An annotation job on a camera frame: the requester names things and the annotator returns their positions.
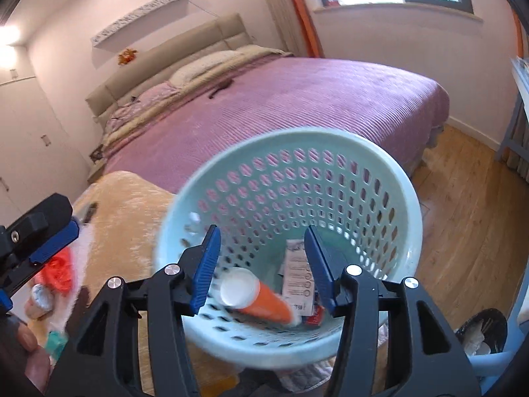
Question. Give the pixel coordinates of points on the window sill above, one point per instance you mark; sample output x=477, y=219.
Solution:
x=396, y=11

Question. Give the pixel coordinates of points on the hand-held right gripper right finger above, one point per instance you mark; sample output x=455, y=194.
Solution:
x=319, y=271

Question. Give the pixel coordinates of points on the white dotted pillow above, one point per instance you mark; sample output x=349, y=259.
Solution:
x=206, y=66

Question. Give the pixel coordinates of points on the light green plastic basket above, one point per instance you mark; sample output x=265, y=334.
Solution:
x=310, y=135

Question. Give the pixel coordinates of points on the orange tube with white cap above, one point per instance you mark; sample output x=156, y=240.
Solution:
x=264, y=302

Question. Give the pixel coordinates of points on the teal packet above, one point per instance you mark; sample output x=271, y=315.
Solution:
x=56, y=343

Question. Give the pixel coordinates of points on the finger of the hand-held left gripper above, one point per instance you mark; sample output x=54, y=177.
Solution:
x=56, y=242
x=18, y=275

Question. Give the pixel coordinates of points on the white wardrobe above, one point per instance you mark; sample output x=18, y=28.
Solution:
x=33, y=153

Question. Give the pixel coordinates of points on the dark item on bedspread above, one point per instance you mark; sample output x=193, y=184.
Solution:
x=221, y=88

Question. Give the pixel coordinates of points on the orange plush toy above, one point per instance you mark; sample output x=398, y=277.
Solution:
x=127, y=56

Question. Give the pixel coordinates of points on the white wall shelf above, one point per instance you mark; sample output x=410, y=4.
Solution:
x=140, y=10

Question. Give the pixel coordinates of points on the blue bin with black bag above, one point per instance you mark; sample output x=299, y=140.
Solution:
x=492, y=326

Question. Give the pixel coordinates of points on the red packet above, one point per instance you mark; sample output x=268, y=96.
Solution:
x=315, y=317

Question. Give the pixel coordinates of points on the beige upholstered headboard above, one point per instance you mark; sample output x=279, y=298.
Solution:
x=165, y=53

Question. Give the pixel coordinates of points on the bear print blanket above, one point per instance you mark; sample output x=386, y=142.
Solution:
x=124, y=215

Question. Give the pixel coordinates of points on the orange plastic bag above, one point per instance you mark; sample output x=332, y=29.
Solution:
x=60, y=273

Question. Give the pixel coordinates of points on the beige folded quilt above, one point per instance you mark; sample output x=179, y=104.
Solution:
x=264, y=51

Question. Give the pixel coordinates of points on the small silver-topped bottle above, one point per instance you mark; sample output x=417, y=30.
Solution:
x=39, y=300

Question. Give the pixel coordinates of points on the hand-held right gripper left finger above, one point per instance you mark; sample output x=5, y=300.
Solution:
x=206, y=271

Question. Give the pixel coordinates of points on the pink bedspread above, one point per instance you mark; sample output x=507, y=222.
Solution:
x=310, y=95

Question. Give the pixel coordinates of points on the beige and orange curtain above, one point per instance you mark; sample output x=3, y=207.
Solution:
x=289, y=8
x=521, y=33

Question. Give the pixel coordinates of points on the white printed paper leaflet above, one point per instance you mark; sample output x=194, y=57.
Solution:
x=295, y=277

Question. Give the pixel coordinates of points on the pink pillow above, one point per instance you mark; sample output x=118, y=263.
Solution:
x=159, y=93

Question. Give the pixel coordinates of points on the person's left hand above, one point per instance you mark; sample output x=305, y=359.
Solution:
x=35, y=370

